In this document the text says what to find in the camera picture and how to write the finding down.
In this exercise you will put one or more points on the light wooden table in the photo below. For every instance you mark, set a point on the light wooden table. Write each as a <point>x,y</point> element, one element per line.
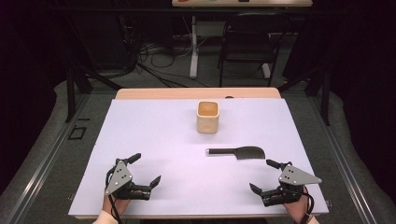
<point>174,93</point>

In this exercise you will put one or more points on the person's left hand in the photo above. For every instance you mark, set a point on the person's left hand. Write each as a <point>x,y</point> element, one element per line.
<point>116,206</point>

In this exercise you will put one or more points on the white table mat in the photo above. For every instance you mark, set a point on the white table mat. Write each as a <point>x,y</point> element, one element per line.
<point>155,140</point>

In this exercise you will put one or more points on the aluminium floor rail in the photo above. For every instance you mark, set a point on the aluminium floor rail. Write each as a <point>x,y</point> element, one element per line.
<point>46,165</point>
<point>339,161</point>

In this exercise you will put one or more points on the white desk leg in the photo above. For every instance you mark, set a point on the white desk leg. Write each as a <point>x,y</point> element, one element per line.
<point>194,53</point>
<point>266,70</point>

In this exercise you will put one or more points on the small dark table grommet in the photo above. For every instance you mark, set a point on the small dark table grommet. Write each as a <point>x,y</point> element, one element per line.
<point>229,97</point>

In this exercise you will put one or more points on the grey box under desk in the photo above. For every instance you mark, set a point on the grey box under desk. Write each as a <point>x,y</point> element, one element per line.
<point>211,29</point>

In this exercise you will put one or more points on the black metal stand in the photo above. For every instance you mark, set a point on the black metal stand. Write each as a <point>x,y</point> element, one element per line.
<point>71,93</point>
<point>326,96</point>

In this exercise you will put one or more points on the black folding chair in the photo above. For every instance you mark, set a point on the black folding chair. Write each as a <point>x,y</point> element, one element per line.
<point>249,43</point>

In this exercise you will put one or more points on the person's right hand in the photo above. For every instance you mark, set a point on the person's right hand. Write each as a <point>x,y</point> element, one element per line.
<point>299,210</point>

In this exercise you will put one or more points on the beige square cup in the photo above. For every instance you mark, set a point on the beige square cup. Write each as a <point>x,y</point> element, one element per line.
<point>208,123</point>

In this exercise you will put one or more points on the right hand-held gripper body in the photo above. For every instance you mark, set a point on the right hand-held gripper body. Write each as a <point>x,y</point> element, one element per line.
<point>295,177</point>

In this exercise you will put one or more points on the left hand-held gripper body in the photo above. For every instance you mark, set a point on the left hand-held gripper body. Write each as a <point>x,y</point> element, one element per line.
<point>120,177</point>

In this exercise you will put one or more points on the background wooden desk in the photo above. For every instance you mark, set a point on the background wooden desk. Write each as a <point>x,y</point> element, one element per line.
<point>274,3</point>

